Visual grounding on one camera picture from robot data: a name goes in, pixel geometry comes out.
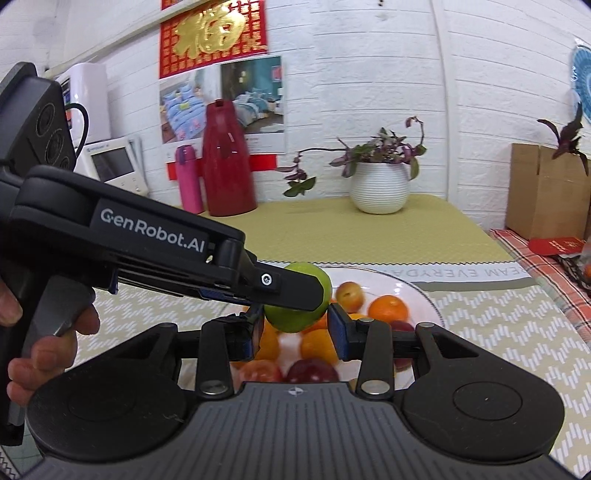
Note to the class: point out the white plate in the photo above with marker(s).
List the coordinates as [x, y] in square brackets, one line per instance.
[418, 300]

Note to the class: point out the clear plastic bag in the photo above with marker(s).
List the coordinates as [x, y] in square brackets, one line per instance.
[586, 267]

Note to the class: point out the pink bottle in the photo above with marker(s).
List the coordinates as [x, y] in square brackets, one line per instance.
[189, 184]

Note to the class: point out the white water dispenser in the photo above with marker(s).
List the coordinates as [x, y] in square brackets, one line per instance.
[115, 166]

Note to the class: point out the tangerine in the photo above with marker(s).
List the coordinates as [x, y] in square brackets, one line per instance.
[358, 316]

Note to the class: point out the cardboard box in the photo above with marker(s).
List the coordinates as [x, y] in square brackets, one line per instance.
[545, 194]

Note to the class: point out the orange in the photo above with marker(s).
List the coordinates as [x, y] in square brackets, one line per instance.
[388, 309]
[270, 344]
[316, 345]

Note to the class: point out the dark red apple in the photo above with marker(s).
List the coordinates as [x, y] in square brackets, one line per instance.
[401, 326]
[314, 371]

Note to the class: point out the red and yellow apple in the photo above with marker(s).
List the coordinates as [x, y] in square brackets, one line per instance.
[348, 296]

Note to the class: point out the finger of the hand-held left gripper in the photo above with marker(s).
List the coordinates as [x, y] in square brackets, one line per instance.
[286, 288]

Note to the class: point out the plaid cloth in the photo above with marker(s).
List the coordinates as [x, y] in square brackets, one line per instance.
[545, 272]

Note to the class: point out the dark purple plant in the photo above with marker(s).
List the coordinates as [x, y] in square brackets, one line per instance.
[570, 136]

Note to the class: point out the person's left hand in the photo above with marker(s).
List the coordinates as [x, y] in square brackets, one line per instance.
[41, 355]

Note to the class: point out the purple plant in white pot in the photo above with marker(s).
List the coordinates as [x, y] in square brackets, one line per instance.
[378, 187]

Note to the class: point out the blue decorative wall plates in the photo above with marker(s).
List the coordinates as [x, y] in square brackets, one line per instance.
[582, 78]

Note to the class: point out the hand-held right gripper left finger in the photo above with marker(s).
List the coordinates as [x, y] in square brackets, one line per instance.
[251, 339]

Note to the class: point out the patterned tablecloth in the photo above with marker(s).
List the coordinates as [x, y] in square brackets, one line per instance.
[508, 323]

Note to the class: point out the wall poster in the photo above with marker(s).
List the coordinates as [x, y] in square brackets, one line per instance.
[212, 41]

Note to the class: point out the red envelope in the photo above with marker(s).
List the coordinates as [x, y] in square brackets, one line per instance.
[556, 245]

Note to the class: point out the small round green apple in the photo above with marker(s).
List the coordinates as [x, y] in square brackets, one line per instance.
[291, 321]

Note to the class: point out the red thermos jug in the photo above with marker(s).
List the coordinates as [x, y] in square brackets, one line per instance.
[228, 175]

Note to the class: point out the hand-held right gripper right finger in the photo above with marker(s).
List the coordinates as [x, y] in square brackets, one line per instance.
[336, 334]

